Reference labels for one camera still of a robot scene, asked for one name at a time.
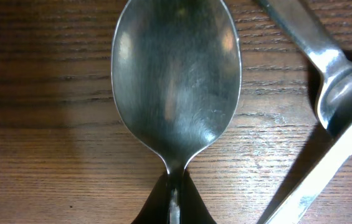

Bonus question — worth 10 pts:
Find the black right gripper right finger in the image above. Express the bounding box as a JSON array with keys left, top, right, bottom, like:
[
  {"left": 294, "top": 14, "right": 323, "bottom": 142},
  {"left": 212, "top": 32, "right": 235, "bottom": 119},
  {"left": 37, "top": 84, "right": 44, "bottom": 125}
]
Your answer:
[{"left": 181, "top": 170, "right": 216, "bottom": 224}]

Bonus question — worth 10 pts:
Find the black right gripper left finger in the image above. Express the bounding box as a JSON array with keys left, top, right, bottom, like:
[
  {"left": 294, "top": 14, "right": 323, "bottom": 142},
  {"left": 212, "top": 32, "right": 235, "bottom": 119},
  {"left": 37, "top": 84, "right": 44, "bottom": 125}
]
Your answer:
[{"left": 131, "top": 172, "right": 169, "bottom": 224}]

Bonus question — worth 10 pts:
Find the large steel tablespoon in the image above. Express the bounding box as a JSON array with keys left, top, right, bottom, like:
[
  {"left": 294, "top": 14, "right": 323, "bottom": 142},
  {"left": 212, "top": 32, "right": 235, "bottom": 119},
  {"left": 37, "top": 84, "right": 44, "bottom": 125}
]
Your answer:
[{"left": 111, "top": 0, "right": 242, "bottom": 223}]

